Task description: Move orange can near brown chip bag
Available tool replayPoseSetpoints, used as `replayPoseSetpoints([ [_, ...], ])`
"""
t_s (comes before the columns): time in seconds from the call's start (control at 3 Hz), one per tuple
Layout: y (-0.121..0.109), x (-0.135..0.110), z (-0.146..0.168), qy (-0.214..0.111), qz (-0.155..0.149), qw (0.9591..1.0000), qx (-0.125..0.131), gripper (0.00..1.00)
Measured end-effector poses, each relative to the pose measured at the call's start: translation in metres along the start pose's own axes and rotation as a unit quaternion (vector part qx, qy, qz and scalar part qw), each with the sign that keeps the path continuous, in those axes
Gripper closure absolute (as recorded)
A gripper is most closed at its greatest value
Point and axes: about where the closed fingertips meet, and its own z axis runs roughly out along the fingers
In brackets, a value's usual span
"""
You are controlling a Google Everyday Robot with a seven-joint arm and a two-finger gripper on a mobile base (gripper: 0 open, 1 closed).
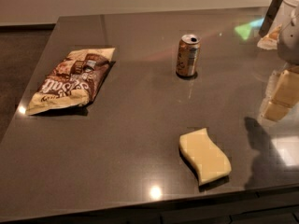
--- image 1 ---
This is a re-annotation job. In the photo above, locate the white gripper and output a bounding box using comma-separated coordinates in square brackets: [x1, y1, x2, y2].
[257, 7, 299, 121]

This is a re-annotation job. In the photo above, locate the orange soda can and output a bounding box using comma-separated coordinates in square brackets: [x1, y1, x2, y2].
[176, 34, 200, 77]

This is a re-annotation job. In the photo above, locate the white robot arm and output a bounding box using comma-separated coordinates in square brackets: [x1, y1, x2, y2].
[257, 0, 299, 125]

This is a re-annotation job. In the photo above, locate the brown chip bag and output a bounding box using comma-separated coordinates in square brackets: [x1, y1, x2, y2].
[26, 48, 115, 115]

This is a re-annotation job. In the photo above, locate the yellow sponge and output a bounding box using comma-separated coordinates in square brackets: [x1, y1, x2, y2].
[179, 128, 232, 186]

